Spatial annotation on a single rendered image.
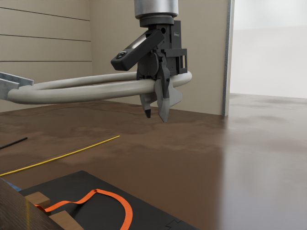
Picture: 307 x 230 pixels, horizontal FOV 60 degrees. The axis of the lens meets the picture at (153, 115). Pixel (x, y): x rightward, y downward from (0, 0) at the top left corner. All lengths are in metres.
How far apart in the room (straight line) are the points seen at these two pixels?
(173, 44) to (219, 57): 4.53
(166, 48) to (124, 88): 0.13
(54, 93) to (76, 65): 6.40
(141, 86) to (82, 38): 6.60
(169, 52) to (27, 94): 0.31
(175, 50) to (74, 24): 6.48
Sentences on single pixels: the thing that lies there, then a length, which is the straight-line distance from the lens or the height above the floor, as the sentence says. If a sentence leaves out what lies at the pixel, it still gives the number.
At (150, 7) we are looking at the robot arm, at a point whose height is 1.10.
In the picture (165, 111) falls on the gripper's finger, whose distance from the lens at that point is 0.55.
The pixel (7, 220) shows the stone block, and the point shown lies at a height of 0.76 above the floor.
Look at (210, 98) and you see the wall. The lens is 5.21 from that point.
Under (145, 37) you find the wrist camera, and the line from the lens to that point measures 0.55.
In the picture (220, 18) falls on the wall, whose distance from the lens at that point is 5.17.
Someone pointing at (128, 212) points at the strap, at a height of 0.02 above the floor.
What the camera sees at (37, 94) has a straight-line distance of 0.59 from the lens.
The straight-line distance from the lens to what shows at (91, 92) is 0.53.
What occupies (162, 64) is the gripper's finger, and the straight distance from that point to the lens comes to 0.53.
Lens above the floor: 1.00
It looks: 11 degrees down
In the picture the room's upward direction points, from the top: straight up
